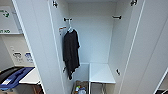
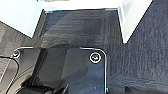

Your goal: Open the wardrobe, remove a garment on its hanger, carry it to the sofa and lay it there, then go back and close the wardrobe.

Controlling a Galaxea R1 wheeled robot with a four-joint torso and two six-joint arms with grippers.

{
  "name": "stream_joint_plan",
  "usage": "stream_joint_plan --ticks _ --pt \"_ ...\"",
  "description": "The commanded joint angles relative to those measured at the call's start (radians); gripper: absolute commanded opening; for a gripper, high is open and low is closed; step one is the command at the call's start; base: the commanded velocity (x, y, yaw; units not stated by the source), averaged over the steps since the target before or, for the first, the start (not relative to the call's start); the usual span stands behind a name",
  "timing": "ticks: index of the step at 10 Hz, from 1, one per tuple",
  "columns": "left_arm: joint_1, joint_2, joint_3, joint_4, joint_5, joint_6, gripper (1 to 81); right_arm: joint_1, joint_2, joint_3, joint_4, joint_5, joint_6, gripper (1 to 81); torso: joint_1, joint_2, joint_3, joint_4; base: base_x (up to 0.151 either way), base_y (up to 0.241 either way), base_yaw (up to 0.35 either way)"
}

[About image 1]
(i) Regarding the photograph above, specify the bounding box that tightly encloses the white wardrobe door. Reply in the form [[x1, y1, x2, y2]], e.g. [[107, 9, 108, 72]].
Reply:
[[11, 0, 68, 94], [118, 0, 168, 94]]

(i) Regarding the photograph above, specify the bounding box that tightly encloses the white wardrobe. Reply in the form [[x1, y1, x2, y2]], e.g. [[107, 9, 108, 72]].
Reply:
[[48, 0, 142, 94]]

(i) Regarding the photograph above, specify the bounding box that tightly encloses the black t-shirt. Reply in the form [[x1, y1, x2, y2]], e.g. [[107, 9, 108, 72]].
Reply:
[[62, 28, 82, 81]]

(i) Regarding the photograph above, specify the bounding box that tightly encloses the white clothes hanger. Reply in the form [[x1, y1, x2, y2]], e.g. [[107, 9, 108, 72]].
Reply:
[[66, 18, 76, 35]]

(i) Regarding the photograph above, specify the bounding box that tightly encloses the orange and white sticker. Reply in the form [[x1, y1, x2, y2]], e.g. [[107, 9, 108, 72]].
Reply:
[[58, 25, 68, 35]]

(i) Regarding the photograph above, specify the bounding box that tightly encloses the white inner shelf unit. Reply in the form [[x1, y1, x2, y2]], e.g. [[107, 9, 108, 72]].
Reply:
[[87, 62, 117, 94]]

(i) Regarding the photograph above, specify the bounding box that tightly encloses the blue bottle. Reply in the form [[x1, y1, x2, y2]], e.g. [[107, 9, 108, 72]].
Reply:
[[75, 85, 81, 94]]

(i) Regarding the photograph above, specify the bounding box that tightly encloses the white jug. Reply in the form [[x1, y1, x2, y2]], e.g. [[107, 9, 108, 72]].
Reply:
[[79, 87, 88, 94]]

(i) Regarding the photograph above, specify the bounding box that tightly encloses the blue plastic case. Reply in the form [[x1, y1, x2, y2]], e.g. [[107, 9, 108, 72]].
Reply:
[[0, 66, 35, 91]]

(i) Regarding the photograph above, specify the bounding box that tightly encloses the black hanging bracket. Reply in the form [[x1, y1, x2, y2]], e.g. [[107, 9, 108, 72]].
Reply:
[[62, 16, 73, 23], [111, 14, 123, 20]]

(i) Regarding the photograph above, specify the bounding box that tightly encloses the wire basket with bottles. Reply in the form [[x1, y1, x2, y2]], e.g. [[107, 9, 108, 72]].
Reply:
[[73, 79, 90, 94]]

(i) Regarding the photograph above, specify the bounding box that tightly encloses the empty wire basket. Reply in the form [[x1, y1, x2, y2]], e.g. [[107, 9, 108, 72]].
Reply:
[[90, 82, 108, 94]]

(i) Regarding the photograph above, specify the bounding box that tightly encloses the blue and white wall sign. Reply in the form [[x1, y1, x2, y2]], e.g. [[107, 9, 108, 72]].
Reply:
[[23, 51, 35, 65]]

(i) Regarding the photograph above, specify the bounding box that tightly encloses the orange folding stand frame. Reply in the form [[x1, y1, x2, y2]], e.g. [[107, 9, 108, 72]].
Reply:
[[32, 83, 45, 94]]

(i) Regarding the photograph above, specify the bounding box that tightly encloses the white wall sign dark print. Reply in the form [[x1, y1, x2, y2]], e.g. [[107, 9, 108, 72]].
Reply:
[[12, 51, 25, 63]]

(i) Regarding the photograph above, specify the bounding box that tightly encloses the white wall switch plate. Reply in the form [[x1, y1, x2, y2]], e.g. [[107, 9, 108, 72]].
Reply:
[[8, 45, 16, 52]]

